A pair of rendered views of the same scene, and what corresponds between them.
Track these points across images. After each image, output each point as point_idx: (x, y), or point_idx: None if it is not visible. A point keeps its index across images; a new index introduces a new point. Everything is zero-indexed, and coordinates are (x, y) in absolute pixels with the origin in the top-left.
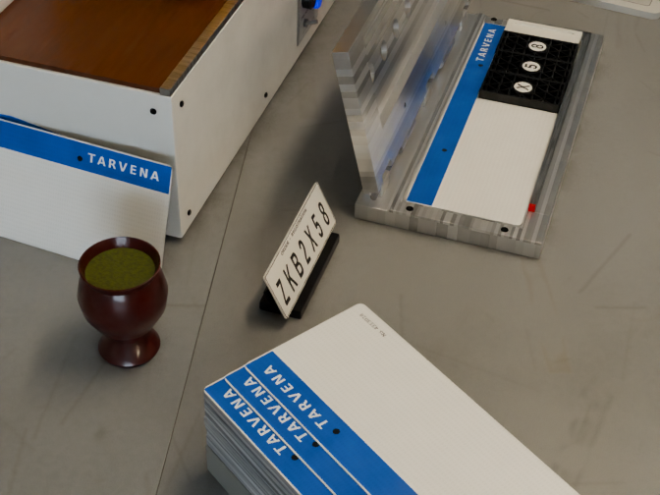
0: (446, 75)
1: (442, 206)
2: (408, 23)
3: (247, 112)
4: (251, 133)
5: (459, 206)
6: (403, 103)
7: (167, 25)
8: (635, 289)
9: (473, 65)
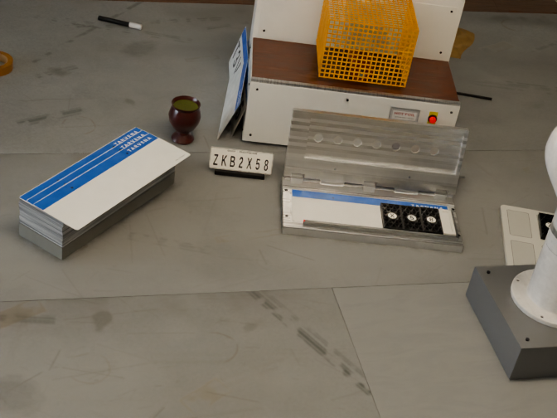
0: (392, 196)
1: (293, 199)
2: (372, 150)
3: (317, 138)
4: None
5: (295, 203)
6: (333, 167)
7: (294, 74)
8: (277, 261)
9: (406, 203)
